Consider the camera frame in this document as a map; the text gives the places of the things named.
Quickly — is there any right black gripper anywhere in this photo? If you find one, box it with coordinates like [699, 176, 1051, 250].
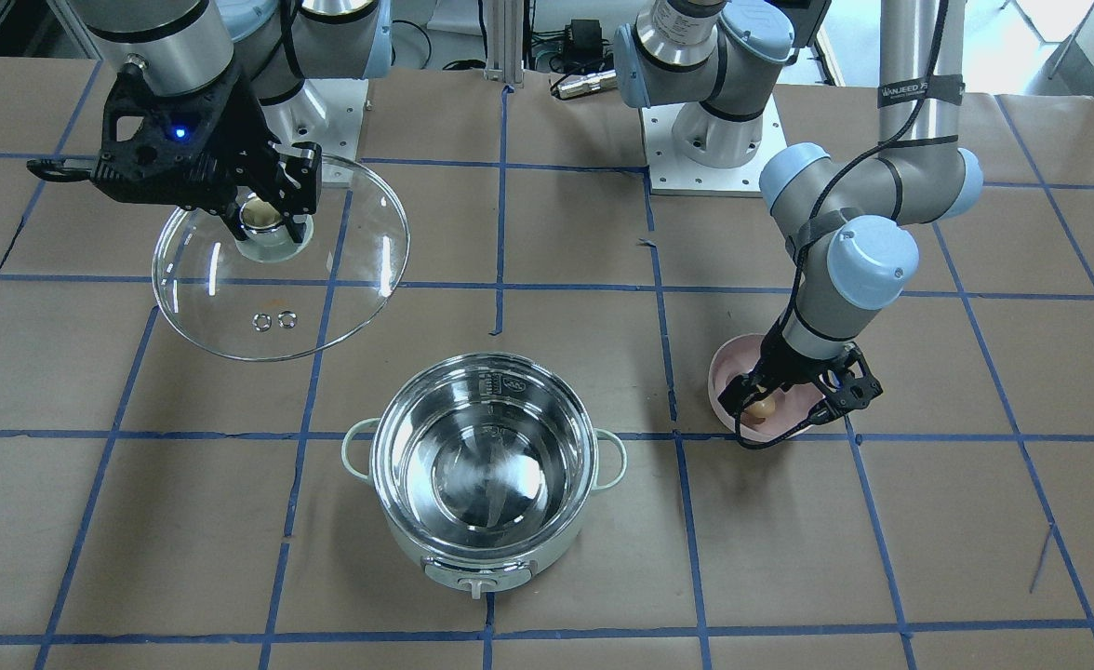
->
[27, 65, 322, 245]

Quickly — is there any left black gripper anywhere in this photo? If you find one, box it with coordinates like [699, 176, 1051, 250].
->
[718, 326, 853, 415]

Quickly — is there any glass pot lid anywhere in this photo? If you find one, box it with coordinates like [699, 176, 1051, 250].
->
[152, 155, 410, 362]

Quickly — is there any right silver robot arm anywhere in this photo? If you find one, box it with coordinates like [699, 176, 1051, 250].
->
[27, 1, 391, 246]

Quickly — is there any pale green steel pot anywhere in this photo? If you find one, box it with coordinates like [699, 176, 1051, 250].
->
[340, 353, 628, 599]

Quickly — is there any pink bowl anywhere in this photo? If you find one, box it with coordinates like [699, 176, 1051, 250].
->
[707, 332, 819, 444]

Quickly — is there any black power brick background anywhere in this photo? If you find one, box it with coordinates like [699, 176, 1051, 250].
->
[563, 19, 604, 62]

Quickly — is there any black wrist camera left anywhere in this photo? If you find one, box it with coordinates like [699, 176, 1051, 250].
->
[812, 342, 884, 425]

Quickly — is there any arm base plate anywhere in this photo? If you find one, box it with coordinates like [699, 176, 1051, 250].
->
[263, 79, 369, 160]
[640, 99, 788, 198]

